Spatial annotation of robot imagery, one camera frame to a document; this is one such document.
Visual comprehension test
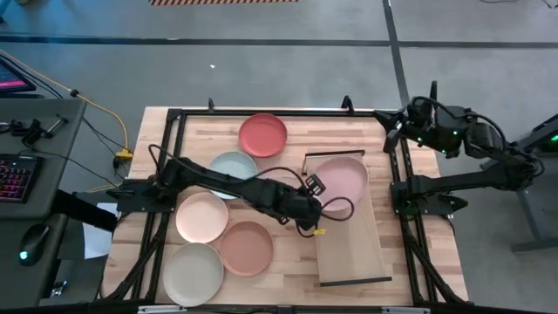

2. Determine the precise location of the light blue plate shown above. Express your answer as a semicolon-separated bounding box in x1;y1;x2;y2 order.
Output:
208;150;259;201

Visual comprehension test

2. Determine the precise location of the red plate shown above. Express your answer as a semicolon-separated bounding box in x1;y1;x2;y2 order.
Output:
238;113;289;159

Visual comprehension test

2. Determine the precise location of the beige plate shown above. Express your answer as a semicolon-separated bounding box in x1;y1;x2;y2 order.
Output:
162;242;225;308

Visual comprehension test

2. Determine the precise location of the white paper sheet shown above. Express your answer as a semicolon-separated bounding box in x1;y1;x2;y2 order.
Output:
81;201;119;261

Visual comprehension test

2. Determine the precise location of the computer monitor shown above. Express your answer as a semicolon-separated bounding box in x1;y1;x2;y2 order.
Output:
0;56;37;95

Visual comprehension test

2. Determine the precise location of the backlit black keyboard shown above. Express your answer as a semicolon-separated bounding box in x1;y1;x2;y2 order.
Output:
0;153;44;204

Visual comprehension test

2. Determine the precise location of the wooden shelf with black legs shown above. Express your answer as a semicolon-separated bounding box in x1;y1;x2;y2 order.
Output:
301;149;392;288

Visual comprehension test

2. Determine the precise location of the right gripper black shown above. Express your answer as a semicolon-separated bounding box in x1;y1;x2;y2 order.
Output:
373;80;439;154

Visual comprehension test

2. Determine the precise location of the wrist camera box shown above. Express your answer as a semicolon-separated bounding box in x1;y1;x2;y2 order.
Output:
304;173;327;197
407;97;432;127

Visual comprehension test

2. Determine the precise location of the black padded bar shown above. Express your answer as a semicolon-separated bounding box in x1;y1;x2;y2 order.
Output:
51;188;119;233

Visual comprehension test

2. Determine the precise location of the grey metal stand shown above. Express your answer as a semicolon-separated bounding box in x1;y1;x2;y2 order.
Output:
479;150;558;255

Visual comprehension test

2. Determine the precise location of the yellow cable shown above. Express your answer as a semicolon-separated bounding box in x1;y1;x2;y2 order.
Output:
0;48;134;160

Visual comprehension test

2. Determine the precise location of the dark grey desk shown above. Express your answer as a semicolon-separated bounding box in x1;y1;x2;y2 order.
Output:
0;98;88;309

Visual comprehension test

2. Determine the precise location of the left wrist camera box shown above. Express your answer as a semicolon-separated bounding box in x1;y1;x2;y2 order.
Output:
304;173;327;197

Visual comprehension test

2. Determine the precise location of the black desk clamp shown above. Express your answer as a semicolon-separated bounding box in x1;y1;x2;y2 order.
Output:
8;113;71;147

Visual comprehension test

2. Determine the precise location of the pink plate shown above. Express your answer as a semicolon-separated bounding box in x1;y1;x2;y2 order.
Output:
314;155;370;214

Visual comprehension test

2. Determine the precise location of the black computer mouse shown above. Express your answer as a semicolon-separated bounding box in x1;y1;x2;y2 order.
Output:
17;223;51;268

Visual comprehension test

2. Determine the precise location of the terracotta plate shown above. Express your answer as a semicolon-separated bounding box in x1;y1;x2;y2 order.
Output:
219;220;275;278

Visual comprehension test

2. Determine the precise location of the black aluminium table frame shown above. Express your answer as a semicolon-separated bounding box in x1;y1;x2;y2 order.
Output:
99;95;470;307

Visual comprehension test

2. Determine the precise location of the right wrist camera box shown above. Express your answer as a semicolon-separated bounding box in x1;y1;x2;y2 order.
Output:
407;97;432;127

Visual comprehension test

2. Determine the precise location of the peach plate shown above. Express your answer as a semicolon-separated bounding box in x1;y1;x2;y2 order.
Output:
175;190;229;244

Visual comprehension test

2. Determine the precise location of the black device with green light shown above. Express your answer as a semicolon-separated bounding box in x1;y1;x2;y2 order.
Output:
516;113;558;154

